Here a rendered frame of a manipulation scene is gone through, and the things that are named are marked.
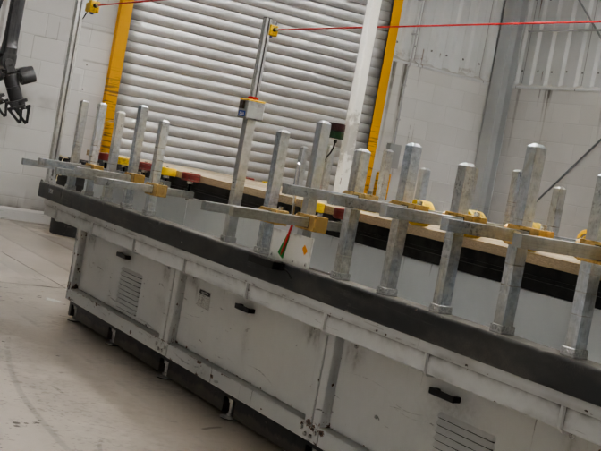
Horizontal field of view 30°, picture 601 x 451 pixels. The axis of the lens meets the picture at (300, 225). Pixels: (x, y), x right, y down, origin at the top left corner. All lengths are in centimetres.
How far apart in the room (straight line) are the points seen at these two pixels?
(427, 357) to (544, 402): 45
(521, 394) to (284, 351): 150
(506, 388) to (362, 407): 95
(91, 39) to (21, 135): 118
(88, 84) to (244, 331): 728
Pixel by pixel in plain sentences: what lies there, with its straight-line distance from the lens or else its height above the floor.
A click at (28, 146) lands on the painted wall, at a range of 1127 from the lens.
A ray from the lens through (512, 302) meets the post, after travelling 281.
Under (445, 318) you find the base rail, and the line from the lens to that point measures 294.
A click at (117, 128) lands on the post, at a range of 517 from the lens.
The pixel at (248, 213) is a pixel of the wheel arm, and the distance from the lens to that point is 345.
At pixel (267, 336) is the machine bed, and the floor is 37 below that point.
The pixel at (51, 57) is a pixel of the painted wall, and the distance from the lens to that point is 1131.
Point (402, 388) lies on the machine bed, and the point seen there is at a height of 40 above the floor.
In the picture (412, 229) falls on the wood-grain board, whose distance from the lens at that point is 346.
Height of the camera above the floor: 102
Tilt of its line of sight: 3 degrees down
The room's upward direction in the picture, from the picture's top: 10 degrees clockwise
